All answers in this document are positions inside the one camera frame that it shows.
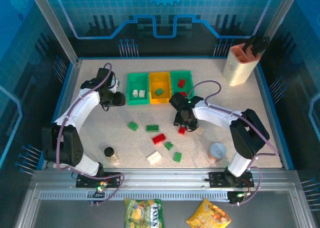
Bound aluminium front rail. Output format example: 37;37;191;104
29;167;300;192

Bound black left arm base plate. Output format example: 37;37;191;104
75;171;124;189

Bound small jar with black lid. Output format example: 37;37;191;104
103;146;120;164

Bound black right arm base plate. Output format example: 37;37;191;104
208;171;254;189

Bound yellow plastic bin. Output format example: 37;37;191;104
148;71;174;105

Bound silver tin can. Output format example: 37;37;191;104
209;141;227;163

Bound black knife handle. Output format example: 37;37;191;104
243;35;259;53
252;35;272;56

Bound green and yellow snack bag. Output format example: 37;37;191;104
124;198;165;228

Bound green plastic bin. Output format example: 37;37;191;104
127;72;151;106
169;70;195;99

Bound large white lego brick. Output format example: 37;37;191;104
146;150;163;166

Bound cream and pink utensil holder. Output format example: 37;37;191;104
222;44;262;87

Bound aluminium frame post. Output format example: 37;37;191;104
26;0;82;65
253;0;300;39

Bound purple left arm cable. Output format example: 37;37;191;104
56;62;126;208

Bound slotted grey cable tray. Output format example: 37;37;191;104
38;190;231;202

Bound small circuit board with LED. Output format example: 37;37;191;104
228;190;251;205
92;182;109;198

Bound blue table edge frame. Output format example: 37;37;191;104
48;56;295;171

